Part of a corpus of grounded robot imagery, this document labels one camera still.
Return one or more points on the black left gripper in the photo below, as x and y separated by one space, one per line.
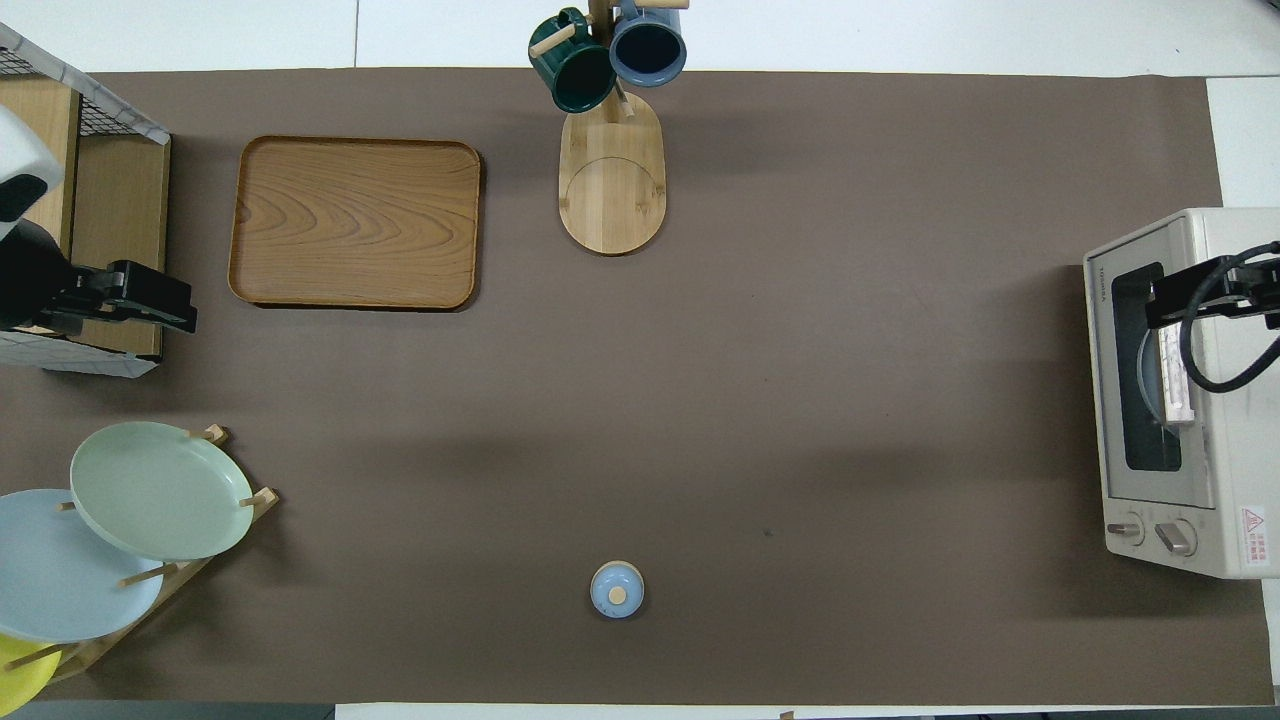
30 275

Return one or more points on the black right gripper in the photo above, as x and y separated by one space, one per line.
1255 290

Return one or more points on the light blue ridged plate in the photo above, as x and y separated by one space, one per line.
1148 375

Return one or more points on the glass oven door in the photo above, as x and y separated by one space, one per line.
1105 400

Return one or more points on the cream toaster oven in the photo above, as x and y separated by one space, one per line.
1240 450

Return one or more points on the silver oven knob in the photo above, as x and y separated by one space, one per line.
1125 530
1176 538

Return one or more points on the pale green plate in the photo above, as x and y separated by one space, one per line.
160 490

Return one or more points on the wooden serving tray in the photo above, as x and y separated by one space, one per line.
355 222

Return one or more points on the wooden plate rack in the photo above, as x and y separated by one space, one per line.
265 500

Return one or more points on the light blue rack plate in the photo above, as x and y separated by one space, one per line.
60 590

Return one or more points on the brown table mat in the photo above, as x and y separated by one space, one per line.
800 400

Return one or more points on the yellow plate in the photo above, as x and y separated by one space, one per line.
20 680

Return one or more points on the wooden mug tree stand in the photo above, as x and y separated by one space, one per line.
610 190

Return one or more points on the dark green mug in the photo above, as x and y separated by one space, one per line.
580 75

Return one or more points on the blue mug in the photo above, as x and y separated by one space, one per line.
648 48

